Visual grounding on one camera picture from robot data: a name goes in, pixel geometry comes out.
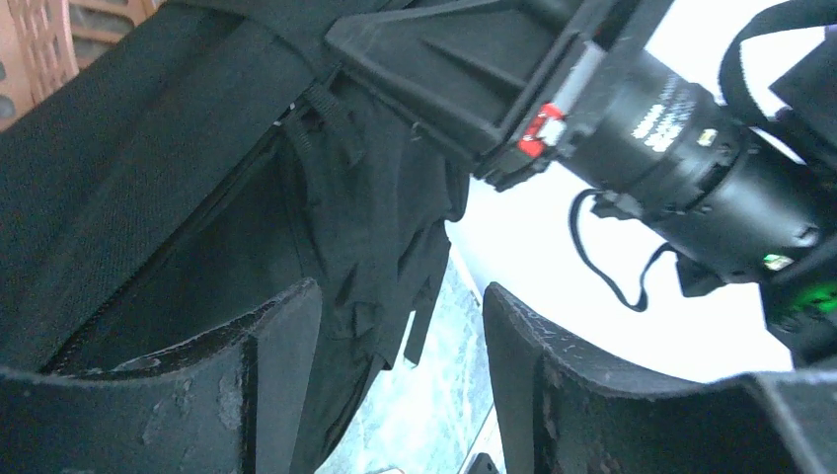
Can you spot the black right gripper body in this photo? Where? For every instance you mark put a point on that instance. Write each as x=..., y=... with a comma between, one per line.
x=508, y=87

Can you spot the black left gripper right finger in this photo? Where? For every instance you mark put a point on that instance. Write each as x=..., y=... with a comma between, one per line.
x=564, y=405

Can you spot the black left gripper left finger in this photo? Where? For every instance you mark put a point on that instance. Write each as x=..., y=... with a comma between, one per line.
x=226, y=401

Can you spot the black student backpack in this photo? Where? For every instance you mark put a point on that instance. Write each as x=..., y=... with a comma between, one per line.
x=213, y=158

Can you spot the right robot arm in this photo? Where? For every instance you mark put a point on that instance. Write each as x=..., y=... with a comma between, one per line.
x=736, y=196

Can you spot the orange plastic desk organizer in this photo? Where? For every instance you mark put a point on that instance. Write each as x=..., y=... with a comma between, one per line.
x=46, y=43

